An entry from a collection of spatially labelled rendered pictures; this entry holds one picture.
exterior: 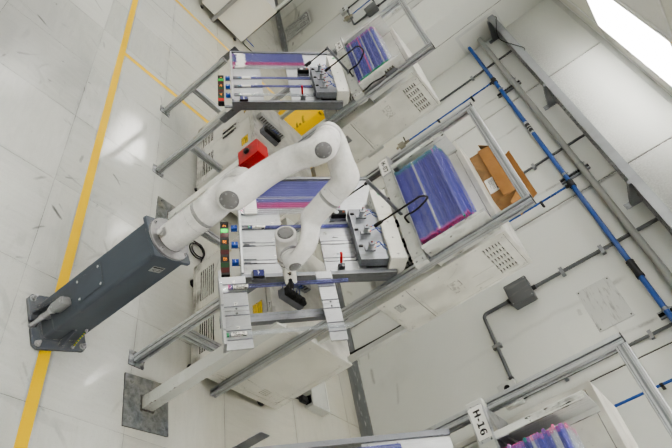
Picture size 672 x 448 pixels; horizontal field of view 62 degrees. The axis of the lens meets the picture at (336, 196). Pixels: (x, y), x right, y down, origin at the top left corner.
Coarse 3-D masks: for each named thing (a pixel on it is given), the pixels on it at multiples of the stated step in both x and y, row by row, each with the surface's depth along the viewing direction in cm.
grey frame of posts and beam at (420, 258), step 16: (464, 112) 292; (432, 128) 300; (448, 128) 297; (416, 144) 301; (368, 176) 311; (512, 208) 241; (528, 208) 239; (400, 224) 271; (496, 224) 242; (416, 240) 259; (464, 240) 246; (416, 256) 254; (448, 256) 251; (416, 272) 254; (384, 288) 259; (208, 304) 250; (352, 304) 266; (368, 304) 264; (192, 320) 251; (176, 336) 256; (304, 336) 274; (144, 352) 261; (272, 352) 282; (288, 352) 279; (256, 368) 283; (224, 384) 291
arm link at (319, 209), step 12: (312, 204) 205; (324, 204) 203; (300, 216) 209; (312, 216) 205; (324, 216) 205; (312, 228) 206; (300, 240) 204; (312, 240) 206; (288, 252) 208; (300, 252) 204; (312, 252) 207; (288, 264) 207; (300, 264) 208
